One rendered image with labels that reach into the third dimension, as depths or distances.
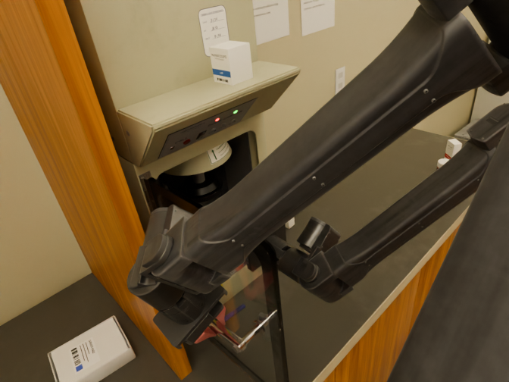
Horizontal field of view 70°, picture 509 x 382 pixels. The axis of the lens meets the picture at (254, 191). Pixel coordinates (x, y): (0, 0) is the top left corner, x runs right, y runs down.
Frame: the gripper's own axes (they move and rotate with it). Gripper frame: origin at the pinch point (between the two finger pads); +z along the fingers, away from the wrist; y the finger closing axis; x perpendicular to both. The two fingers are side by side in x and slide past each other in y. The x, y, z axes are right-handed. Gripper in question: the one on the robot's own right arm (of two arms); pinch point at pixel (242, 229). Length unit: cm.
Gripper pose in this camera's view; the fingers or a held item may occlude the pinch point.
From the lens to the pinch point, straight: 84.3
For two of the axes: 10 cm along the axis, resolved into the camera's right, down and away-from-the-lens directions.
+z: -6.7, -3.5, 6.5
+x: 1.0, 8.3, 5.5
